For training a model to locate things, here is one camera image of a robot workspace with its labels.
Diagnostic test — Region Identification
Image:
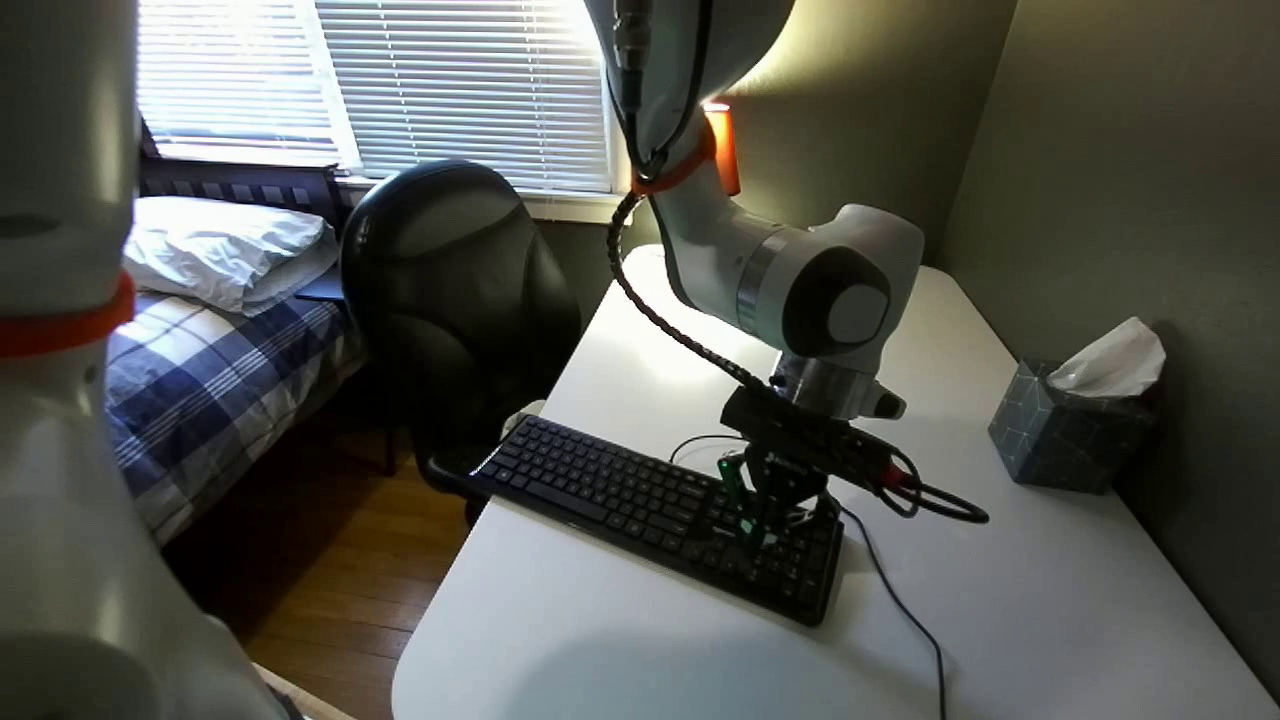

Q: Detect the black office chair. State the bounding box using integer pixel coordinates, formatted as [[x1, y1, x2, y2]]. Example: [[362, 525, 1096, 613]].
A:
[[338, 157, 584, 534]]

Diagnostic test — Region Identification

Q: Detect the white window blind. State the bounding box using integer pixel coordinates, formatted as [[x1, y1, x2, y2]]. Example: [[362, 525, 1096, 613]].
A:
[[312, 0, 631, 201], [137, 0, 349, 171]]

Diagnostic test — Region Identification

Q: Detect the blue plaid bed blanket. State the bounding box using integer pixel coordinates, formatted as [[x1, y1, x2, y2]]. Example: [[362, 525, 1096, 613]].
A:
[[102, 285, 366, 553]]

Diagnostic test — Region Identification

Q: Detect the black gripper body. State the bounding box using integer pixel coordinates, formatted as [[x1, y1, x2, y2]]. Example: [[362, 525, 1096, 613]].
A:
[[734, 433, 844, 517]]

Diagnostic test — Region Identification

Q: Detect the white tissue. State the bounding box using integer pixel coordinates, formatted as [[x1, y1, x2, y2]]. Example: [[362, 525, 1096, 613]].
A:
[[1044, 313, 1173, 399]]

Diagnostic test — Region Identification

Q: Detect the thin black keyboard cable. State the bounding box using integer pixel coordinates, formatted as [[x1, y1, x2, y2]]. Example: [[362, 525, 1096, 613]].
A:
[[660, 429, 953, 720]]

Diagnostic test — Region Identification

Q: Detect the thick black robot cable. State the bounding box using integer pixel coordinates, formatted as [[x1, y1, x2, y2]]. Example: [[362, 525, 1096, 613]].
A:
[[605, 186, 794, 398]]

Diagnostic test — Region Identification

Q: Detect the dark bed headboard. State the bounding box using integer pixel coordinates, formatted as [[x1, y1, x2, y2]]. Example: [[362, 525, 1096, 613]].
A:
[[137, 118, 357, 225]]

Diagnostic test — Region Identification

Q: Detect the teal patterned tissue box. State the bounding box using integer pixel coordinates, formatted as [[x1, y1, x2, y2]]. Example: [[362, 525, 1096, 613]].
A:
[[989, 360, 1160, 496]]

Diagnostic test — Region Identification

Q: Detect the black looped wrist cable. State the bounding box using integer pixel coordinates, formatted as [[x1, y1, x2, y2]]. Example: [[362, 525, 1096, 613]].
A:
[[866, 455, 991, 530]]

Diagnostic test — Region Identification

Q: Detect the white pillow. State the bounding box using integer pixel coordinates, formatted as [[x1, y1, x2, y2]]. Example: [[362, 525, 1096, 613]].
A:
[[121, 193, 345, 319]]

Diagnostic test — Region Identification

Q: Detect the black computer keyboard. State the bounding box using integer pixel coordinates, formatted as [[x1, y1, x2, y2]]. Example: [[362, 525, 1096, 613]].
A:
[[473, 411, 849, 632]]

